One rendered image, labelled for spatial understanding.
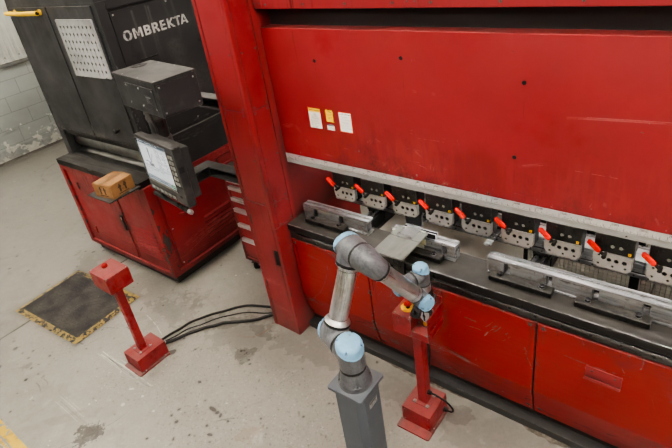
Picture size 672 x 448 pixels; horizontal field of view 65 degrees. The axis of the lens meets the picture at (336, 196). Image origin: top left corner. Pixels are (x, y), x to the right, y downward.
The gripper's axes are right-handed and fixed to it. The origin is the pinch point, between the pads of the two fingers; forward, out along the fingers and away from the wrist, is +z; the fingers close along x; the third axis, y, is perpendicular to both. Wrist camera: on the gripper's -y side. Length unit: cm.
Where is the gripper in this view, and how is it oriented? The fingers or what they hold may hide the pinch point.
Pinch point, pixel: (425, 321)
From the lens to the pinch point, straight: 269.7
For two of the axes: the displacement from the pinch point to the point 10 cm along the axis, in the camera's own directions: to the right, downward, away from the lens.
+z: 1.9, 8.2, 5.4
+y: 5.8, -5.4, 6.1
